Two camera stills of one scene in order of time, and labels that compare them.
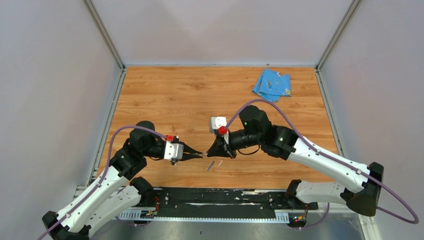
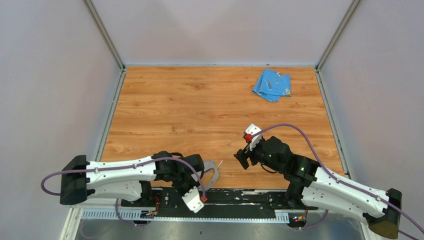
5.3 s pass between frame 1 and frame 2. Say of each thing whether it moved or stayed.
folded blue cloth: stayed
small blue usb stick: moved
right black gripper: moved
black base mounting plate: stayed
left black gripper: moved
